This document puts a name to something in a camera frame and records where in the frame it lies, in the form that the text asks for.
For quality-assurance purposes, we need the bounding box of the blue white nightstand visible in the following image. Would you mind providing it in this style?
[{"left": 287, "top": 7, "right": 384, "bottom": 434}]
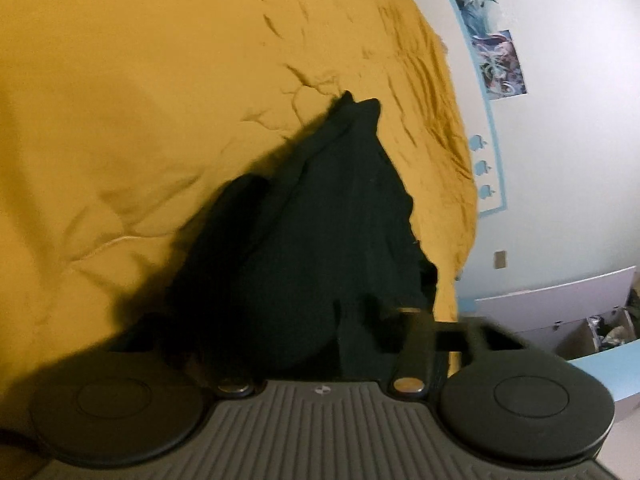
[{"left": 458, "top": 266, "right": 639, "bottom": 422}]

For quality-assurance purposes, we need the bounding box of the white blue headboard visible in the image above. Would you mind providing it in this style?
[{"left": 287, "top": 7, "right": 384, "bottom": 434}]
[{"left": 413, "top": 0, "right": 506, "bottom": 218}]

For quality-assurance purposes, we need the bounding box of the beige wall socket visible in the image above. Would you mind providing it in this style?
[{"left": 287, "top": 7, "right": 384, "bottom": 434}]
[{"left": 494, "top": 250, "right": 506, "bottom": 270}]

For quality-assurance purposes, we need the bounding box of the anime wall poster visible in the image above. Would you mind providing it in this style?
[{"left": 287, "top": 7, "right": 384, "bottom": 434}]
[{"left": 454, "top": 0, "right": 527, "bottom": 100}]

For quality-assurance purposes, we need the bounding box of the black garment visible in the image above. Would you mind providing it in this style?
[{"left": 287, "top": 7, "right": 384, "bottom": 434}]
[{"left": 119, "top": 93, "right": 438, "bottom": 382}]

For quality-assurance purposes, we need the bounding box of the mustard yellow bed quilt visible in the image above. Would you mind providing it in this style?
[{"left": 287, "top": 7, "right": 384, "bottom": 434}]
[{"left": 0, "top": 0, "right": 478, "bottom": 441}]

